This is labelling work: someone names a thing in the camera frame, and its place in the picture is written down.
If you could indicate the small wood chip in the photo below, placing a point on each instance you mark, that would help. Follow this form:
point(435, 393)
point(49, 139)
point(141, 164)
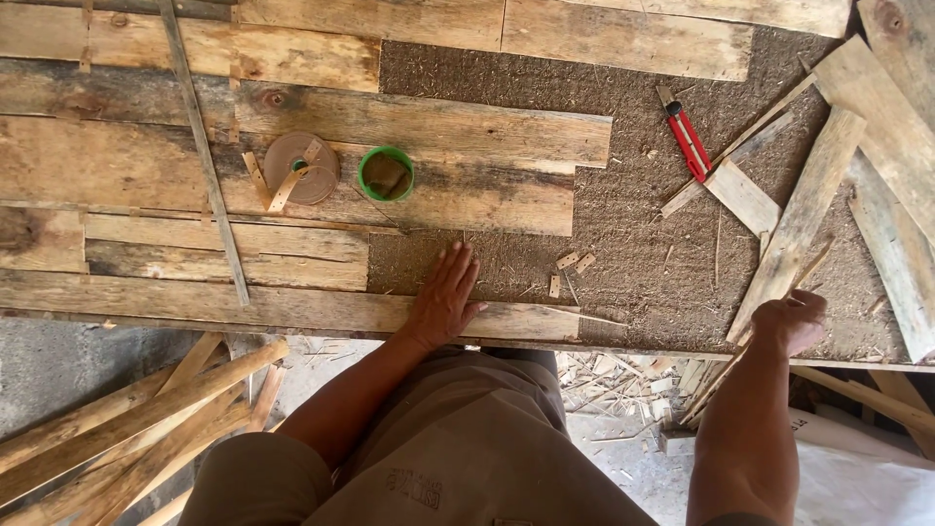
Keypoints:
point(554, 286)
point(567, 261)
point(585, 263)

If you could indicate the white plastic sack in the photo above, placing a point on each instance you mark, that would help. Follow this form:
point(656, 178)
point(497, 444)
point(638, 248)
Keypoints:
point(862, 482)

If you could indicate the loose grey wood plank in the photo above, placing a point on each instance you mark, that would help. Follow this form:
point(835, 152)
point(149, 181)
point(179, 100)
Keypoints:
point(895, 263)
point(902, 44)
point(803, 212)
point(884, 124)

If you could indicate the fitted weathered planks panel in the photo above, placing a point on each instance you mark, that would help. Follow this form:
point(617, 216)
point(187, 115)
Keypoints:
point(438, 135)

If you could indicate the red utility knife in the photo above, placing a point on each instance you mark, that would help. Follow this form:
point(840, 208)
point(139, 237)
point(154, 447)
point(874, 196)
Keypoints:
point(688, 139)

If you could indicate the small pale wood block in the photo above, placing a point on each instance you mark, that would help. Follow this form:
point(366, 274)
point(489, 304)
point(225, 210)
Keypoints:
point(676, 443)

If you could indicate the thin long wooden strip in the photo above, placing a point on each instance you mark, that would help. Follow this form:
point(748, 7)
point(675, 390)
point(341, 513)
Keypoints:
point(712, 386)

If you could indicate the person's right fingers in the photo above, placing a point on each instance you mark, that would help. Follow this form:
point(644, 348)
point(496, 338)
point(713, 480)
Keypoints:
point(812, 310)

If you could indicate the person's left hand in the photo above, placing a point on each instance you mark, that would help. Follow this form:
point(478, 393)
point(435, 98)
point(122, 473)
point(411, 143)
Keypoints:
point(442, 307)

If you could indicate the heap of wooden laths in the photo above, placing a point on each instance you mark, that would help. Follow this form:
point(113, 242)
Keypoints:
point(124, 431)

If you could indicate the green plastic cup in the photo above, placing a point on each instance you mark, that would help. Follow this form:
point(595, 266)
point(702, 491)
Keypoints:
point(386, 174)

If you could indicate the brown veneer tape roll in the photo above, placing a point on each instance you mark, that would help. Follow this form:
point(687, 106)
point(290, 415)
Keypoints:
point(303, 168)

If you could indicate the pointed wood sliver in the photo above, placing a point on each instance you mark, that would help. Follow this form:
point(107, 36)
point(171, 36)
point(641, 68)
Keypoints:
point(577, 314)

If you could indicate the brown fibre board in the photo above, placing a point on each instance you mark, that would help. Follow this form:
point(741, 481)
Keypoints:
point(643, 248)

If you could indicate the person's brown clothing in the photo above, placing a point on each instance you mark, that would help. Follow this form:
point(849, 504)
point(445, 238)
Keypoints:
point(467, 453)

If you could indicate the wooden support beams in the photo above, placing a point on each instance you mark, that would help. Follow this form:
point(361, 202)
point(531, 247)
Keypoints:
point(876, 398)

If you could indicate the heap of wood scraps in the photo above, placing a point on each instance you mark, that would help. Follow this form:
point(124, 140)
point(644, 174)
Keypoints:
point(621, 391)

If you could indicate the narrow pale wood batten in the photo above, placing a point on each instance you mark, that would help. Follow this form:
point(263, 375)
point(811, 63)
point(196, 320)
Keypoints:
point(730, 150)

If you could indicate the long grey wooden slat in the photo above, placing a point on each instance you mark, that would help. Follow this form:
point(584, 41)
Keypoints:
point(204, 157)

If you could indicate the short pale wood offcut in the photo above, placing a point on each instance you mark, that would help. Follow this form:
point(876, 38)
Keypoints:
point(745, 197)

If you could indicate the person's right hand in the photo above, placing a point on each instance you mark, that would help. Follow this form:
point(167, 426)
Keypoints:
point(785, 321)

